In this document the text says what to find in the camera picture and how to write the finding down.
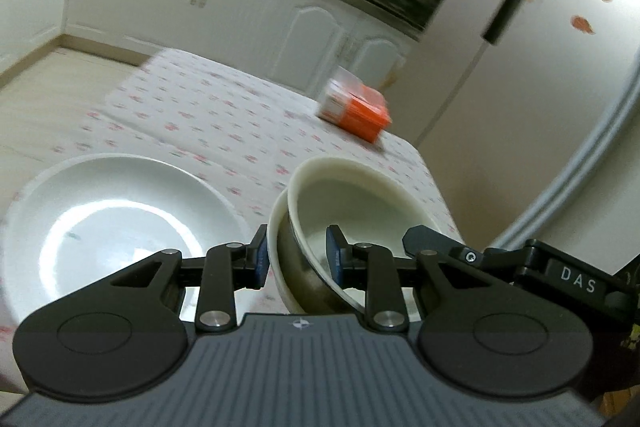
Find orange tissue packet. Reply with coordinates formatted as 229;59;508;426
317;66;392;144

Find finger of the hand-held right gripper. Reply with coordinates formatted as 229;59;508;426
402;226;537;290

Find beige refrigerator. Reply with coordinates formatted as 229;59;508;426
414;0;640;269

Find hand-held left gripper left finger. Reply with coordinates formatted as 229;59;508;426
97;223;271;334

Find white kitchen cabinets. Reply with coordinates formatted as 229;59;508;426
0;0;412;94

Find white plate with dark specks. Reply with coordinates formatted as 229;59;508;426
0;154;252;324

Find cream plastic bowl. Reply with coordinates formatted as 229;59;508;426
287;157;466;309
266;191;312;314

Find stainless steel bowl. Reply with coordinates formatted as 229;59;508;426
275;206;364;316

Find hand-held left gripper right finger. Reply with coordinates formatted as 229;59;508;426
325;224;493;334

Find cherry print tablecloth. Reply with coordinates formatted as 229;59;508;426
0;48;467;339

